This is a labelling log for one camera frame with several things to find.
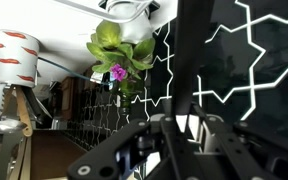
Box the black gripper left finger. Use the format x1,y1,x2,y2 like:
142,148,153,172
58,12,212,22
65,0,195,180

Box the wooden spoon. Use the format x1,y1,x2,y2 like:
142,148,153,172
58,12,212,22
14,86,34,138

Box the black kitchen utensil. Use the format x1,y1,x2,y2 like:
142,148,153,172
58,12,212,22
25,87,54,127

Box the white utensil holder red lips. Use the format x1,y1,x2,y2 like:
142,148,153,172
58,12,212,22
0,28,41,90

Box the potted plant with purple flower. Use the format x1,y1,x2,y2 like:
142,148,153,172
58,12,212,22
85,0,157,118

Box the thin blue cable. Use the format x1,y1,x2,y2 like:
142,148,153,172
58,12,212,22
36,55,112,87

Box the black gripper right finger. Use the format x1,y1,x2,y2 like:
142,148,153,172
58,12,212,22
192,0,288,180

